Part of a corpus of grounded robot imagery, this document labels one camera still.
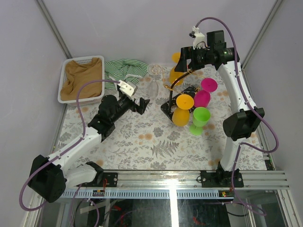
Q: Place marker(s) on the white plastic basket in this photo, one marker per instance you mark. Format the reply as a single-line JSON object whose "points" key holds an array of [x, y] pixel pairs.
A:
{"points": [[85, 101]]}

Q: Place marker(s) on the clear wine glass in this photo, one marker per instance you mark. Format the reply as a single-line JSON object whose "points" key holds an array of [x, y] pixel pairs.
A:
{"points": [[154, 71]]}

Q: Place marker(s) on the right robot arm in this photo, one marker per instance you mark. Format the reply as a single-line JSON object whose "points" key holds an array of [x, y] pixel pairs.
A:
{"points": [[253, 113]]}

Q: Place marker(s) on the green striped cloth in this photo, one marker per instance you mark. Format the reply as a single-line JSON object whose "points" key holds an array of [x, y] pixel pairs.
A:
{"points": [[127, 70]]}

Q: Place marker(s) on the green plastic wine glass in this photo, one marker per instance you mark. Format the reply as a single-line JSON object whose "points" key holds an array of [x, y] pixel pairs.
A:
{"points": [[201, 116]]}

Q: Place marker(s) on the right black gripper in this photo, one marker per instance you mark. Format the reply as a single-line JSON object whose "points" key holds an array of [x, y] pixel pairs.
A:
{"points": [[187, 53]]}

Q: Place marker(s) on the orange wine glass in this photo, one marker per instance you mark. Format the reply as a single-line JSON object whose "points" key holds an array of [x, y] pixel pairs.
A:
{"points": [[181, 114], [173, 74]]}

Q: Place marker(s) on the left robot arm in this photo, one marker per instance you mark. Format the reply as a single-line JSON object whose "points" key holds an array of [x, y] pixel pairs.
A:
{"points": [[51, 175]]}

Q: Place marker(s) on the aluminium front rail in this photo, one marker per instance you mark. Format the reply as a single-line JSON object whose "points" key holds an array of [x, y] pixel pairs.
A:
{"points": [[254, 180]]}

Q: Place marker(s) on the gold wine glass rack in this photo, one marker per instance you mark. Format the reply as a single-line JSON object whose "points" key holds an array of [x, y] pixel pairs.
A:
{"points": [[173, 93]]}

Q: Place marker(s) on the pink plastic wine glass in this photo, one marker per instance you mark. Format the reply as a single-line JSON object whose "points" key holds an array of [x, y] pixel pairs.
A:
{"points": [[203, 97]]}

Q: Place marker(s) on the brown cloth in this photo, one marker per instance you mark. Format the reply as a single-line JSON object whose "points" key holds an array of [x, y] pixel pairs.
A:
{"points": [[79, 74]]}

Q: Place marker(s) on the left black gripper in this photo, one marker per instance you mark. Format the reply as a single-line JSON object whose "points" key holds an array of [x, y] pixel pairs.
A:
{"points": [[140, 108]]}

